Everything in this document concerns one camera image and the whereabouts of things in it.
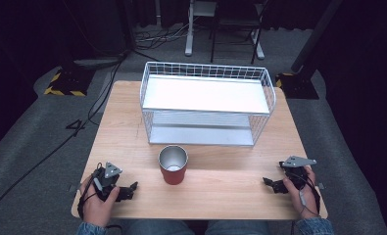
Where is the person's left hand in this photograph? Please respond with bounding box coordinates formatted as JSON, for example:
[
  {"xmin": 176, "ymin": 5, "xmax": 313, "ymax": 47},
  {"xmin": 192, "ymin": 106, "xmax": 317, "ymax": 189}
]
[{"xmin": 79, "ymin": 175, "xmax": 121, "ymax": 228}]

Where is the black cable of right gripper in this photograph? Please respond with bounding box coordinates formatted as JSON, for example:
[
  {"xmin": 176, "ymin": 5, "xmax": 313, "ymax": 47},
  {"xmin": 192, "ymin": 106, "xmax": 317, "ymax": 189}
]
[{"xmin": 287, "ymin": 169, "xmax": 321, "ymax": 219}]

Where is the white desk frame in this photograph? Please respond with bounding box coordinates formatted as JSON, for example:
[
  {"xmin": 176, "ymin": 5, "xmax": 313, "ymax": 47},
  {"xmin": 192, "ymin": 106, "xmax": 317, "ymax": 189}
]
[{"xmin": 184, "ymin": 0, "xmax": 266, "ymax": 61}]

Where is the black folding chair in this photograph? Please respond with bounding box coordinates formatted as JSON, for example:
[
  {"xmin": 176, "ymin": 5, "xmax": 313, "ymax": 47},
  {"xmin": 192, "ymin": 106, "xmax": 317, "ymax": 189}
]
[{"xmin": 209, "ymin": 0, "xmax": 271, "ymax": 66}]

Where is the person's right hand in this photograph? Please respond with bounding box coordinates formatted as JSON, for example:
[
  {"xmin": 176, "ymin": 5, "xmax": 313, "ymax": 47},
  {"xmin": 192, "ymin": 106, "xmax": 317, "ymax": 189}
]
[{"xmin": 282, "ymin": 165, "xmax": 320, "ymax": 220}]

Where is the black slanted stand pole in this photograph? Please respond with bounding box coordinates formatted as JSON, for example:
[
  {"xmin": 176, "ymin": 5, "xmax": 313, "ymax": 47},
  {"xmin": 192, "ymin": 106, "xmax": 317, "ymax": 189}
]
[{"xmin": 290, "ymin": 0, "xmax": 345, "ymax": 74}]

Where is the long black floor cable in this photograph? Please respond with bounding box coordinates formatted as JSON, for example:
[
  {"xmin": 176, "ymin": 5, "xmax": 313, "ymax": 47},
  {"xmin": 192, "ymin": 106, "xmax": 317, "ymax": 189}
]
[{"xmin": 0, "ymin": 53, "xmax": 128, "ymax": 223}]

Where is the black stand base striped tape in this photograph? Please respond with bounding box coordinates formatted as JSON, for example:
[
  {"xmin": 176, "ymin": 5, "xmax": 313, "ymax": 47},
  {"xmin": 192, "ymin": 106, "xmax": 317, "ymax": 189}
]
[
  {"xmin": 274, "ymin": 71, "xmax": 320, "ymax": 100},
  {"xmin": 43, "ymin": 66, "xmax": 97, "ymax": 98}
]

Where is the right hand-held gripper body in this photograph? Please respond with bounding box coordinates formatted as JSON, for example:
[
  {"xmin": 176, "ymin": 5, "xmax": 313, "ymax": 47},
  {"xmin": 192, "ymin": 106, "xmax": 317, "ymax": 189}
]
[{"xmin": 278, "ymin": 155, "xmax": 317, "ymax": 191}]

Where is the red cup with metal inside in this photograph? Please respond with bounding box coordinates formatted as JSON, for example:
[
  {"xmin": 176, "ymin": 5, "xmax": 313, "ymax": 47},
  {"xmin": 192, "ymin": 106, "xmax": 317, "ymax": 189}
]
[{"xmin": 158, "ymin": 144, "xmax": 189, "ymax": 186}]

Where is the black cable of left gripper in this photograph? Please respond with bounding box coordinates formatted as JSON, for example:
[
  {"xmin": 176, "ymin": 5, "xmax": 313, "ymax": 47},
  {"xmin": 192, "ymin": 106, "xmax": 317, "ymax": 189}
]
[{"xmin": 76, "ymin": 162, "xmax": 105, "ymax": 220}]

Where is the bundle of floor cables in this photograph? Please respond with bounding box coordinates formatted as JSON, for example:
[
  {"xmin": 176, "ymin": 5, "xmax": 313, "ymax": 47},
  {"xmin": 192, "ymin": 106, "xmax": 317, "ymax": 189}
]
[{"xmin": 133, "ymin": 23, "xmax": 195, "ymax": 52}]

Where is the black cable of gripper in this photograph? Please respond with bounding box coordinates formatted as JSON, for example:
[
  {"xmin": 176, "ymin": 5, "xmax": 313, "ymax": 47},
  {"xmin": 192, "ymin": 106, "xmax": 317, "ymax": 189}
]
[
  {"xmin": 76, "ymin": 162, "xmax": 105, "ymax": 220},
  {"xmin": 287, "ymin": 169, "xmax": 321, "ymax": 219}
]

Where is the white wire shelf rack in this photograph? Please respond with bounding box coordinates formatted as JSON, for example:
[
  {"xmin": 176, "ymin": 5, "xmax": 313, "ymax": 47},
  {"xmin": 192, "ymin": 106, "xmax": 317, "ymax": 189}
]
[{"xmin": 138, "ymin": 61, "xmax": 277, "ymax": 148}]

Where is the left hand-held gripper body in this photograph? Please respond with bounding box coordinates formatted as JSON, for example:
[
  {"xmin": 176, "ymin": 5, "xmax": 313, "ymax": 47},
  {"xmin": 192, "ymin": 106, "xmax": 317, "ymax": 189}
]
[{"xmin": 92, "ymin": 161, "xmax": 123, "ymax": 202}]

